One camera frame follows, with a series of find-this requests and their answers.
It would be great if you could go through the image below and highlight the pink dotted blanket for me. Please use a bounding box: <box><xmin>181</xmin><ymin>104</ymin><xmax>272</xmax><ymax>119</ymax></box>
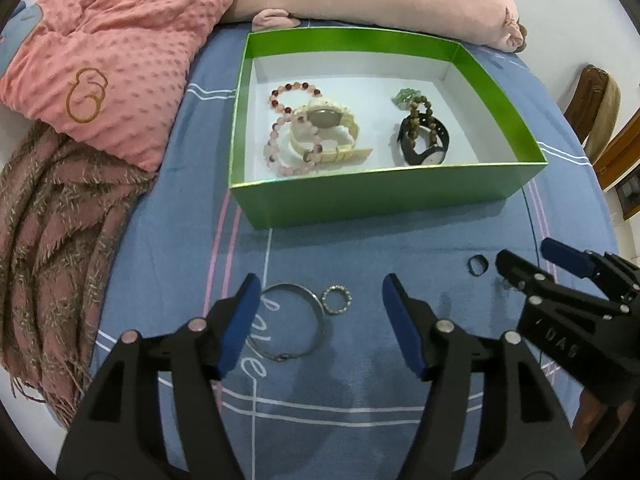
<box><xmin>0</xmin><ymin>0</ymin><xmax>263</xmax><ymax>173</ymax></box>

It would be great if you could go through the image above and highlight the blue striped bedsheet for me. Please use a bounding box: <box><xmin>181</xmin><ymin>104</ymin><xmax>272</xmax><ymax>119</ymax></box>
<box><xmin>87</xmin><ymin>17</ymin><xmax>621</xmax><ymax>480</ymax></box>

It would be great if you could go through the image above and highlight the blue-grey plush toy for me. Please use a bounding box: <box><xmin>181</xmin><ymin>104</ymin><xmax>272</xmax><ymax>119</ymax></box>
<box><xmin>0</xmin><ymin>0</ymin><xmax>43</xmax><ymax>78</ymax></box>

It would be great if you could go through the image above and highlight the pale pink bead bracelet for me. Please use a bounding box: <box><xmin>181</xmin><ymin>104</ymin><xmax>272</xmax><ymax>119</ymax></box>
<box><xmin>263</xmin><ymin>112</ymin><xmax>326</xmax><ymax>177</ymax></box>

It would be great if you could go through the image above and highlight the white wristwatch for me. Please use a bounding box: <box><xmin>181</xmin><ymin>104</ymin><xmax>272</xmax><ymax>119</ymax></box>
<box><xmin>289</xmin><ymin>101</ymin><xmax>373</xmax><ymax>165</ymax></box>

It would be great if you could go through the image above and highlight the silver bangle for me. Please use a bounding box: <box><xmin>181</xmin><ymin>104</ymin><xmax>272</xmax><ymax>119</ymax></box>
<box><xmin>245</xmin><ymin>282</ymin><xmax>332</xmax><ymax>362</ymax></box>

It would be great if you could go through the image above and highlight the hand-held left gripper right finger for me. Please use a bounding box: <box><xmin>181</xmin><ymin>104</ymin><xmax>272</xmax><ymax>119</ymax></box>
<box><xmin>382</xmin><ymin>273</ymin><xmax>586</xmax><ymax>480</ymax></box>

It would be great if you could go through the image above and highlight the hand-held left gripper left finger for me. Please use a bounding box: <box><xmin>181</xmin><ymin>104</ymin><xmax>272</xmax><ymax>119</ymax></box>
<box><xmin>56</xmin><ymin>274</ymin><xmax>263</xmax><ymax>480</ymax></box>

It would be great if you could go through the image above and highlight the brown wooden bead bracelet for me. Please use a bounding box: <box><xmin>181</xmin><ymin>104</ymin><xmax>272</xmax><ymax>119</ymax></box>
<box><xmin>404</xmin><ymin>92</ymin><xmax>435</xmax><ymax>143</ymax></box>

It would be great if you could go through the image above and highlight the rhinestone ring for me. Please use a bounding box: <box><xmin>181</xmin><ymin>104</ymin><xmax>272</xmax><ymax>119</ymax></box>
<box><xmin>321</xmin><ymin>285</ymin><xmax>353</xmax><ymax>317</ymax></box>

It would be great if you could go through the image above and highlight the red and pink bead bracelet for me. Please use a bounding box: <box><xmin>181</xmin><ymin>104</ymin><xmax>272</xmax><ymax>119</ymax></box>
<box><xmin>269</xmin><ymin>81</ymin><xmax>323</xmax><ymax>121</ymax></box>

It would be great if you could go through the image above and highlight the wooden cabinet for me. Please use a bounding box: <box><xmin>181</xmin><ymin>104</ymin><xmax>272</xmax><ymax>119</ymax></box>
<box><xmin>592</xmin><ymin>110</ymin><xmax>640</xmax><ymax>221</ymax></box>

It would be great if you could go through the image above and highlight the person's right forearm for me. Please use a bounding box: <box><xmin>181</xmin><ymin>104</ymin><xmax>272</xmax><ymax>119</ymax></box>
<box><xmin>570</xmin><ymin>390</ymin><xmax>626</xmax><ymax>466</ymax></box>

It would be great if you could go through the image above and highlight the brown fringed scarf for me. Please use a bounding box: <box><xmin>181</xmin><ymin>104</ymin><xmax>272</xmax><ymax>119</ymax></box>
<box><xmin>0</xmin><ymin>122</ymin><xmax>158</xmax><ymax>428</ymax></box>

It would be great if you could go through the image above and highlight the wooden chair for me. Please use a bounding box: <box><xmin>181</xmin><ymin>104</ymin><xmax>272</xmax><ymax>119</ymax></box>
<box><xmin>562</xmin><ymin>64</ymin><xmax>611</xmax><ymax>143</ymax></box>

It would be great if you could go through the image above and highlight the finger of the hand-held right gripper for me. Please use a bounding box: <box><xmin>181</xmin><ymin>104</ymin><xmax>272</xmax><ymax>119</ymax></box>
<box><xmin>495</xmin><ymin>248</ymin><xmax>631</xmax><ymax>322</ymax></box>
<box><xmin>541</xmin><ymin>238</ymin><xmax>640</xmax><ymax>306</ymax></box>

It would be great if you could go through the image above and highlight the green cardboard box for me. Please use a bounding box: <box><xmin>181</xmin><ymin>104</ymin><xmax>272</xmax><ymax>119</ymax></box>
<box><xmin>228</xmin><ymin>26</ymin><xmax>548</xmax><ymax>231</ymax></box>

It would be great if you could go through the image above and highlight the black wristwatch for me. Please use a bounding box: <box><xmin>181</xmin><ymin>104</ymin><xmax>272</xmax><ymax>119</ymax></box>
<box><xmin>396</xmin><ymin>110</ymin><xmax>451</xmax><ymax>167</ymax></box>

